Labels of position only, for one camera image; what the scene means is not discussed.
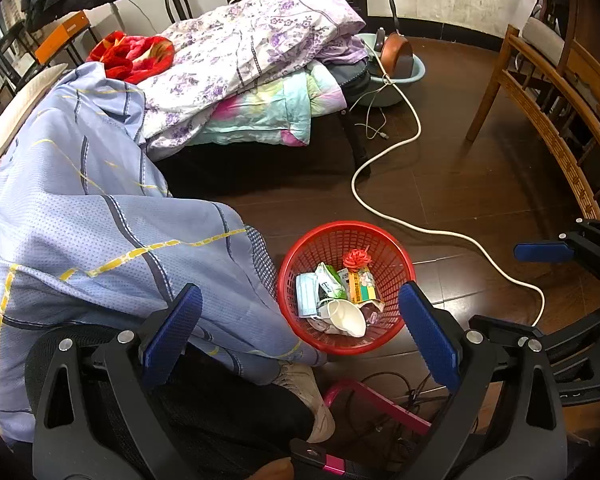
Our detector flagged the teal plastic basin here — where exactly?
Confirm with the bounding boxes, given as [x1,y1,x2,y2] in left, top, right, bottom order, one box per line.
[352,32,428,108]

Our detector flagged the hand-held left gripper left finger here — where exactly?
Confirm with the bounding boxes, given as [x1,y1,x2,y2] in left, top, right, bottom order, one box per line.
[32,282,203,480]

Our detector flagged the blue face mask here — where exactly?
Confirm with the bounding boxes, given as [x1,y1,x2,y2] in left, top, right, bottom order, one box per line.
[295,272,326,318]

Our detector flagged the red patterned blanket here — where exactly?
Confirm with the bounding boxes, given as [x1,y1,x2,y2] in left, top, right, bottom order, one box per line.
[86,31,176,83]

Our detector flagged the thick white cable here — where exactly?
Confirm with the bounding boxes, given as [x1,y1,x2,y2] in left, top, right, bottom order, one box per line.
[352,74,546,327]

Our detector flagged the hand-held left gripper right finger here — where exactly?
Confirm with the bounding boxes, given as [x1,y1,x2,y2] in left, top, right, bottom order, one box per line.
[399,281,568,480]

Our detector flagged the pink metal frame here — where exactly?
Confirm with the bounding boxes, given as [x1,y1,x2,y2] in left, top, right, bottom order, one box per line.
[290,379,433,476]

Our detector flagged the wooden chair grey cushion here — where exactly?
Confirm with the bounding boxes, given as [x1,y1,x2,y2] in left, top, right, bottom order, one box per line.
[522,0,600,126]

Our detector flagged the teal tie-dye quilt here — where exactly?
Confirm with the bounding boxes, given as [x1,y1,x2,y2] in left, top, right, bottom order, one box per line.
[195,67,351,147]

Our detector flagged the red ribbon bow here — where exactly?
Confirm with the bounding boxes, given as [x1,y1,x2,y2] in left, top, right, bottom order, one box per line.
[342,246,371,271]

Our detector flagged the blue striped bed sheet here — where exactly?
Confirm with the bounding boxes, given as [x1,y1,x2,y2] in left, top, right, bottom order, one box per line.
[0,62,328,443]

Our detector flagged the copper pan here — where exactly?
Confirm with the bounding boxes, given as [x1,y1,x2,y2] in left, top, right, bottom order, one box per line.
[375,0,415,78]

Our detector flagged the orange box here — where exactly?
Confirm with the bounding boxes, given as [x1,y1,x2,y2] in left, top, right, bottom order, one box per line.
[34,10,88,66]

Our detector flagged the white paper cup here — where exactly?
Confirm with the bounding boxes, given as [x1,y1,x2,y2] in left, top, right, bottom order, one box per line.
[320,300,367,338]

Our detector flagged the white shoe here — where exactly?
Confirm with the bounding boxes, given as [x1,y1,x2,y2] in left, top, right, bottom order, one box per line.
[275,360,337,443]

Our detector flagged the purple floral quilt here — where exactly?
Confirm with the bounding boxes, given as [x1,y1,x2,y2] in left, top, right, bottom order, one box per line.
[140,0,367,161]

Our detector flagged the black cables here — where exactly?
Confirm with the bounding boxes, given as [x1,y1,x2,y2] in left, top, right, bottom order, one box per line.
[347,371,453,456]

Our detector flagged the orange paper carton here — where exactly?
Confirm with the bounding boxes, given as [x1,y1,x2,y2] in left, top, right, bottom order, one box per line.
[337,267,386,311]

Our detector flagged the wooden lattice chair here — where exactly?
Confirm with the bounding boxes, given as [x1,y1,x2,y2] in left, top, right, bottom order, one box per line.
[466,22,600,221]

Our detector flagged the red plastic basket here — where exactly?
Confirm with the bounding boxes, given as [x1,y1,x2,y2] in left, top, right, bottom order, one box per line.
[277,221,417,356]

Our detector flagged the cream pillow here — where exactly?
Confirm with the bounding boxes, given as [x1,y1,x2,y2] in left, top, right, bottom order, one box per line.
[0,62,68,161]

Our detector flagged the person's leg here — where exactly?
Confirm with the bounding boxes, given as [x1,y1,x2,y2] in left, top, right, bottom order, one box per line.
[155,350,316,480]

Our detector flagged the green white wrapper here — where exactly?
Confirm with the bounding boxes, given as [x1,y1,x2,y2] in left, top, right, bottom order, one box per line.
[315,262,348,306]

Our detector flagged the thin white cable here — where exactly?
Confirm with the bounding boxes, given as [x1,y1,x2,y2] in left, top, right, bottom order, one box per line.
[350,75,396,142]

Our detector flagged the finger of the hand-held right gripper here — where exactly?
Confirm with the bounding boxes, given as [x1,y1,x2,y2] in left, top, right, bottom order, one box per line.
[514,219,600,281]
[467,300,600,403]

